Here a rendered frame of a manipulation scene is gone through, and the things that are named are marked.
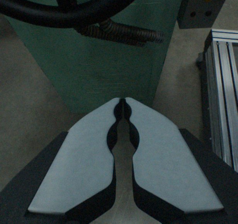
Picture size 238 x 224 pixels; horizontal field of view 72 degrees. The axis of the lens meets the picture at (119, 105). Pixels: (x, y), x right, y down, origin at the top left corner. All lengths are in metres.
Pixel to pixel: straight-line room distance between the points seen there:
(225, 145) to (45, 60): 0.69
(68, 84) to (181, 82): 0.66
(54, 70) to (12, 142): 0.52
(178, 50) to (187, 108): 0.44
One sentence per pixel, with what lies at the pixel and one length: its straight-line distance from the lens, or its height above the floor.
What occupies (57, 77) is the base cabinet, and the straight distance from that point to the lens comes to 0.69.
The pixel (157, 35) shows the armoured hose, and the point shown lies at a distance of 0.39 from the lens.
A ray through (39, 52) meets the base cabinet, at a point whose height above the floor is 0.45.
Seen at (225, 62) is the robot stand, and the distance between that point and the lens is 0.92.
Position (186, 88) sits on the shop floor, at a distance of 1.05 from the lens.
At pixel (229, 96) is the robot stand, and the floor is 0.23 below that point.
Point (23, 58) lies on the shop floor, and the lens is 1.35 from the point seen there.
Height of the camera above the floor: 0.82
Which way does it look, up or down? 62 degrees down
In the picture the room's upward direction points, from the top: 5 degrees counter-clockwise
